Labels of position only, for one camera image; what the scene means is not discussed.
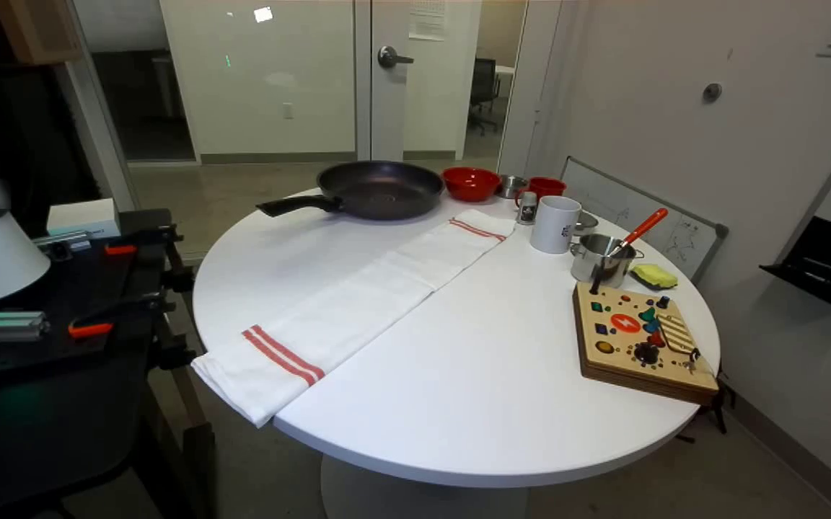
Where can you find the white towel red stripes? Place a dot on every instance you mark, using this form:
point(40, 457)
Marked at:
point(282, 305)

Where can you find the black frying pan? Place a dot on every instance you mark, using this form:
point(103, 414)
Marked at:
point(367, 192)

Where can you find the red bowl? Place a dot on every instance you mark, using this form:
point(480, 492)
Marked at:
point(471, 182)

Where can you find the small steel cup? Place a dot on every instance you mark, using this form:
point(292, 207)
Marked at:
point(522, 194)

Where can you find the round white table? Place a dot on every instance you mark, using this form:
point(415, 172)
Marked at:
point(474, 400)

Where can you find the white mug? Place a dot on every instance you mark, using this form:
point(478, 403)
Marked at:
point(555, 224)

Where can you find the red cup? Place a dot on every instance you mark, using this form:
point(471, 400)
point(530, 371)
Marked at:
point(543, 186)

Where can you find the steel pot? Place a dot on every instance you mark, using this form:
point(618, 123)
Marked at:
point(598, 258)

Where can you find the wooden toy board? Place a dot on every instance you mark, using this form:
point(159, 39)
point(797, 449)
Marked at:
point(640, 342)

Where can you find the yellow green sponge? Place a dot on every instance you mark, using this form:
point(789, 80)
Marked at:
point(653, 277)

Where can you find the black clamp orange tip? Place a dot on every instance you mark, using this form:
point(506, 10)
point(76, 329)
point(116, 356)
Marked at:
point(112, 247)

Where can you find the white box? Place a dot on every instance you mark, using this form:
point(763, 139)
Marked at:
point(95, 218)

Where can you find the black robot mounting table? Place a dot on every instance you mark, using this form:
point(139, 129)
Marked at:
point(76, 414)

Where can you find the whiteboard leaning on wall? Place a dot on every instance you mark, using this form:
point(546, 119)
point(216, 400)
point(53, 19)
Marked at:
point(685, 238)

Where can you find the aluminium rail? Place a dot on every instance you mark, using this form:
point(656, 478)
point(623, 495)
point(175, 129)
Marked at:
point(22, 326)

